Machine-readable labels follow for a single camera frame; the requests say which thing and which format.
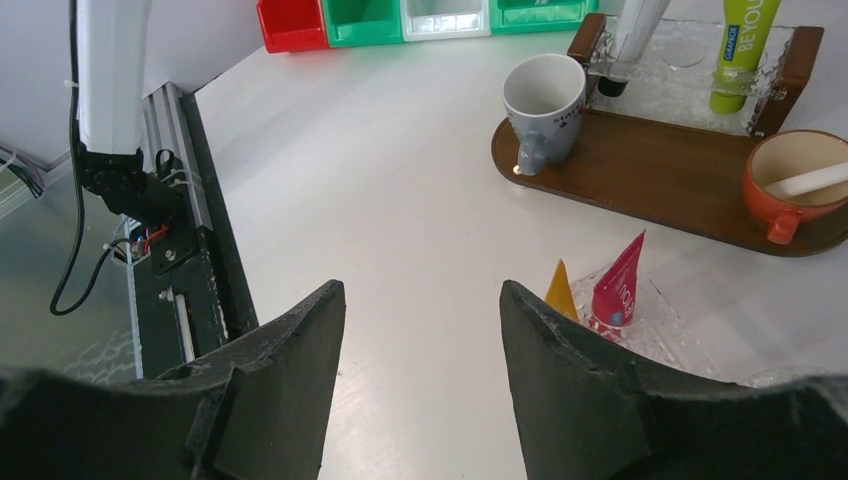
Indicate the green toothpaste tube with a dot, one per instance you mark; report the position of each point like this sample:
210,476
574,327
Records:
747,27

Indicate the clear acrylic organizer rack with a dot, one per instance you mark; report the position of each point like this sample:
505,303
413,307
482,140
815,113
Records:
674,80

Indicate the yellow toothpaste tube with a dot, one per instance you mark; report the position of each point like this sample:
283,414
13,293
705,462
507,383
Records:
559,294

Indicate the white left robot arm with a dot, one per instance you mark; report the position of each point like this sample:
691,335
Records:
109,40

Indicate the green toothbrush bin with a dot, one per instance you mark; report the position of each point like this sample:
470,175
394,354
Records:
534,16

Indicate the brown ceramic cup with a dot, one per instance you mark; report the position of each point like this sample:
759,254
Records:
786,155

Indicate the green bin with rack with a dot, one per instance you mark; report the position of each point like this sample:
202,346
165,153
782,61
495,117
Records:
357,23

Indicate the clear oval acrylic plate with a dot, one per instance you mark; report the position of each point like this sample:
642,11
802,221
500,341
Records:
782,375

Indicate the brown oval wooden tray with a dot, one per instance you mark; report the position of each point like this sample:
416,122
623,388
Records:
682,178

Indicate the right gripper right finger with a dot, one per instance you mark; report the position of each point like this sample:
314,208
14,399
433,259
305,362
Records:
588,408

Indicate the red cup bin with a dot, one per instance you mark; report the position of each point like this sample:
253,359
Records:
292,25

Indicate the white toothpaste bin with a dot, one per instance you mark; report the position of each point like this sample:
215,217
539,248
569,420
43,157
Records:
429,20

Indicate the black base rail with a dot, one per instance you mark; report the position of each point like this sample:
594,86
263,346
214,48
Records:
188,295

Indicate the clear rectangular acrylic plate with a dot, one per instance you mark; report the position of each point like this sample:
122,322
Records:
657,332

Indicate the pink toothpaste tube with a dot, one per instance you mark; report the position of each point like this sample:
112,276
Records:
614,295

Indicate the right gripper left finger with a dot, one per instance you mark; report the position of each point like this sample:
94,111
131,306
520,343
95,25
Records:
256,408

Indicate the grey handled white mug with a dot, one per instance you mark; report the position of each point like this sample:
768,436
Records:
544,98

